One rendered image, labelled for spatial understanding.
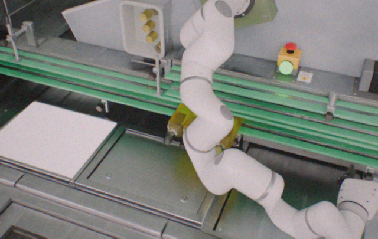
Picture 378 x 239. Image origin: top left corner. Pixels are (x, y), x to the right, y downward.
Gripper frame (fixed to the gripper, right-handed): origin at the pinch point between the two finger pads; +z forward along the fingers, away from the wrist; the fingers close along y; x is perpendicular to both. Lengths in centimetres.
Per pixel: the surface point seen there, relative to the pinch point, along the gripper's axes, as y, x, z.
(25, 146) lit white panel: -112, 24, -32
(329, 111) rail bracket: -12.7, 12.0, 11.6
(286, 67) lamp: -28.8, 21.9, 22.3
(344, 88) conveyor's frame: -13.0, 10.5, 26.6
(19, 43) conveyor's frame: -138, 51, 1
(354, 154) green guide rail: -10.8, -9.7, 17.1
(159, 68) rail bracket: -67, 34, 4
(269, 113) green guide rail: -34.1, 9.9, 12.1
